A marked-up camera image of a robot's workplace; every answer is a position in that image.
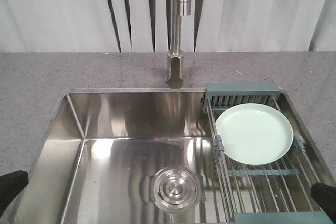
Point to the light green round plate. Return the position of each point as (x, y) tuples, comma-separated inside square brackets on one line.
[(254, 134)]

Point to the stainless steel faucet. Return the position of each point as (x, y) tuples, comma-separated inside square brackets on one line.
[(179, 8)]

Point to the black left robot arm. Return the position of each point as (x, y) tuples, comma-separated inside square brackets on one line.
[(11, 185)]

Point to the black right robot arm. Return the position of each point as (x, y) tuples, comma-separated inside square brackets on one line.
[(324, 196)]

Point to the grey-green sink drying rack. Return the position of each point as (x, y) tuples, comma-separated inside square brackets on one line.
[(278, 192)]

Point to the stainless steel sink basin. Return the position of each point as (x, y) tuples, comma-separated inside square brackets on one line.
[(101, 143)]

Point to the round steel sink drain cover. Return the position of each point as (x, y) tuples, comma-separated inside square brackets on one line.
[(173, 189)]

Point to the white pleated curtain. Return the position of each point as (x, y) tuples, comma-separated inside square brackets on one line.
[(144, 25)]

